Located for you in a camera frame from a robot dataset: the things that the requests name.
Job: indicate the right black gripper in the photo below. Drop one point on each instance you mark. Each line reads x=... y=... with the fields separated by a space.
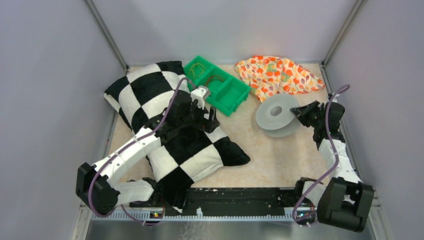
x=301 y=112

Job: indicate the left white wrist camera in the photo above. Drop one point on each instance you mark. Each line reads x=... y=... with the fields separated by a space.
x=200 y=94

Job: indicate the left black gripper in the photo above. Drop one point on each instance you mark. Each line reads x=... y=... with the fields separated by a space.
x=204 y=123

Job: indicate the orange floral cloth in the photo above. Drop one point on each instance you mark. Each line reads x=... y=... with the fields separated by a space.
x=271 y=75

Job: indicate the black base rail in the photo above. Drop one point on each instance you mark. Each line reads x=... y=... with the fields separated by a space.
x=236 y=201

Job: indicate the black white checkered pillow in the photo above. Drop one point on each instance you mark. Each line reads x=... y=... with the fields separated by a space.
x=157 y=96

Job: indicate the grey filament spool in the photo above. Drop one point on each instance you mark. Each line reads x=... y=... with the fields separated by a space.
x=274 y=115

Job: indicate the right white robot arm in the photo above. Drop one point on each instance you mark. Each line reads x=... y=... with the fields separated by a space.
x=345 y=202

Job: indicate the green plastic compartment bin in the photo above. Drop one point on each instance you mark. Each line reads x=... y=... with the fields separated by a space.
x=226 y=91

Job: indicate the white toothed cable strip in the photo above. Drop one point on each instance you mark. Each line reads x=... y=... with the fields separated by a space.
x=198 y=216

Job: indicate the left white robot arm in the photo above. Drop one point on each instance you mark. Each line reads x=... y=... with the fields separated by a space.
x=98 y=186

